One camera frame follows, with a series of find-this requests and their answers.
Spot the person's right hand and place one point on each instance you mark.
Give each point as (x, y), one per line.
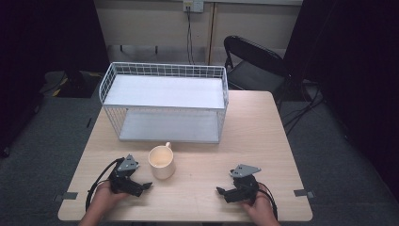
(260, 205)

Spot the wooden wall strip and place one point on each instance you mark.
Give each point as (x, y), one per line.
(211, 34)

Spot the grey tape mark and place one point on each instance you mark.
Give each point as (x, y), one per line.
(303, 193)

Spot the black stand base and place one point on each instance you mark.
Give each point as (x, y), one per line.
(75, 84)

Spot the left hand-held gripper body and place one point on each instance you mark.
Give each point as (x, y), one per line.
(124, 179)

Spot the cream cup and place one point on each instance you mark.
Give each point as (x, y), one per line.
(162, 163)

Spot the white wall outlet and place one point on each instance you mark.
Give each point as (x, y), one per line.
(193, 5)

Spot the black curtain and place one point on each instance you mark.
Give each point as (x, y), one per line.
(47, 47)
(351, 62)

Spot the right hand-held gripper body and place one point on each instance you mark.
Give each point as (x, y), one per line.
(244, 186)

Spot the black folding chair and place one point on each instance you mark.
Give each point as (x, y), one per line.
(254, 69)

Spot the person's left hand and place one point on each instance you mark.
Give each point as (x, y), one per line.
(106, 196)

